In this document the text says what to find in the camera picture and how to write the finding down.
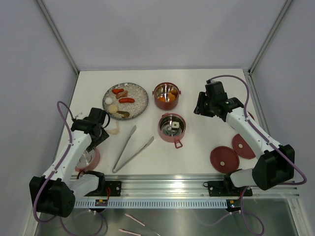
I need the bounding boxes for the white steamed bun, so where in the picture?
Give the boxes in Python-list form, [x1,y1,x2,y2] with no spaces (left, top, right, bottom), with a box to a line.
[107,104,119,114]

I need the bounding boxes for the sushi roll piece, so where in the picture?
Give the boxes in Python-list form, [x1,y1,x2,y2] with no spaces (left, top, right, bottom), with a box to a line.
[171,121,180,129]

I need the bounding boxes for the pink lunch container with handle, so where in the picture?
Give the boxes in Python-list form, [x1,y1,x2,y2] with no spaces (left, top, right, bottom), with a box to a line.
[157,113,187,149]

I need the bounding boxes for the brown shrimp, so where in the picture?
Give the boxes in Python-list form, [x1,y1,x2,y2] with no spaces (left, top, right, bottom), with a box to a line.
[117,111,130,118]

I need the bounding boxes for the dark red lunch container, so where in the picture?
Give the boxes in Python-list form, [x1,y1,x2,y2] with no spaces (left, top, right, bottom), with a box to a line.
[152,82,182,111]

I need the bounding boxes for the metal tongs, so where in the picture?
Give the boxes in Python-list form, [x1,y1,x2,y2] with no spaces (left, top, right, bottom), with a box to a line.
[112,125,155,174]

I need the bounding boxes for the orange fried chicken piece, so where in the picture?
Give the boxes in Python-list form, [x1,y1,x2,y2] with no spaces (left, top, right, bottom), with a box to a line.
[112,88,124,94]

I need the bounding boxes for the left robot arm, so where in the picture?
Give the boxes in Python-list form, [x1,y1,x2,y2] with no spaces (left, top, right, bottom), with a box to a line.
[29,118,109,220]

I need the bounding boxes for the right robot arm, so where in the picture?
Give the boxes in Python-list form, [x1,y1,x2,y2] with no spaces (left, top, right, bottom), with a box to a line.
[194,92,295,195]

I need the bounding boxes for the small white rice bowl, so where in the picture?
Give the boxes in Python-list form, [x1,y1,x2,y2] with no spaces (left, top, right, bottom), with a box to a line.
[105,97,113,105]

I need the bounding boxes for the speckled ceramic plate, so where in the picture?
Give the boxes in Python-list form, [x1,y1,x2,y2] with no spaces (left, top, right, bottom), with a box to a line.
[102,83,149,120]

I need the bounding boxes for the red sausage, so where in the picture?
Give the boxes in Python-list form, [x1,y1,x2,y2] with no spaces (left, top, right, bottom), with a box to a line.
[119,97,135,103]

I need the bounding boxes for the dark red lid middle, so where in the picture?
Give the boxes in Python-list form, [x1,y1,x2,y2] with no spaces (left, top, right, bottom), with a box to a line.
[232,134,255,159]

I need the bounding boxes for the dark red lid front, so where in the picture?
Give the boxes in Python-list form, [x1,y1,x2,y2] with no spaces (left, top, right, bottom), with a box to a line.
[210,146,240,174]

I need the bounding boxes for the pink stick upper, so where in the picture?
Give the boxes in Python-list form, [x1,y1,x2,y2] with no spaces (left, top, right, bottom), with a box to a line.
[125,213,146,227]

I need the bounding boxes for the pink stick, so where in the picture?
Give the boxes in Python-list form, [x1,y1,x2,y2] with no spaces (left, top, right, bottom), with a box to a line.
[118,229,141,236]
[125,213,146,227]

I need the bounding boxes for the pink stick lower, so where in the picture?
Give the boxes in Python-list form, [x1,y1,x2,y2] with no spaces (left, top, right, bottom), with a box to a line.
[118,229,141,236]

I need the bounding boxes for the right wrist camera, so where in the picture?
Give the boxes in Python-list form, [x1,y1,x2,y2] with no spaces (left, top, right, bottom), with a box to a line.
[205,80,227,100]

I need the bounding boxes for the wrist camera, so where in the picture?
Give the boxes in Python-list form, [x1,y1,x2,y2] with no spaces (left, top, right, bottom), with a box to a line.
[88,108,110,128]
[205,80,227,100]

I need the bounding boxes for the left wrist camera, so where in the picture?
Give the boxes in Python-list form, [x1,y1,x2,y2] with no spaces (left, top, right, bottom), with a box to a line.
[88,108,110,128]

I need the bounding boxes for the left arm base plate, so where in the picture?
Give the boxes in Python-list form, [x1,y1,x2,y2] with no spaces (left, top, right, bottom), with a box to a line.
[85,181,122,197]

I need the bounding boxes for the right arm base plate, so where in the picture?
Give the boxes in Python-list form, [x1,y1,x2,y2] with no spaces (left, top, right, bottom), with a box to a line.
[203,180,253,197]

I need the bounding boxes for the aluminium front rail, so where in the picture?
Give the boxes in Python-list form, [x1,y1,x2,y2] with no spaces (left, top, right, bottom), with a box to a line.
[68,174,301,199]

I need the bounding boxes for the white slotted cable duct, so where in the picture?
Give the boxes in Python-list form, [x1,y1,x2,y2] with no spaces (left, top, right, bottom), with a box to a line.
[74,199,227,209]

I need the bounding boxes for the right aluminium post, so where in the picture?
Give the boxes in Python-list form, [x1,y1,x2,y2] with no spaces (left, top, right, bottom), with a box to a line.
[248,0,295,75]

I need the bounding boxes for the aluminium post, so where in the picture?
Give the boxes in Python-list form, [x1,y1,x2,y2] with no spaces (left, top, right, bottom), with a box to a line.
[34,0,80,77]
[248,0,295,75]

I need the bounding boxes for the left aluminium post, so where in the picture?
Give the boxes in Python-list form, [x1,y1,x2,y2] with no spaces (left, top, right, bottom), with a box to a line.
[34,0,80,77]

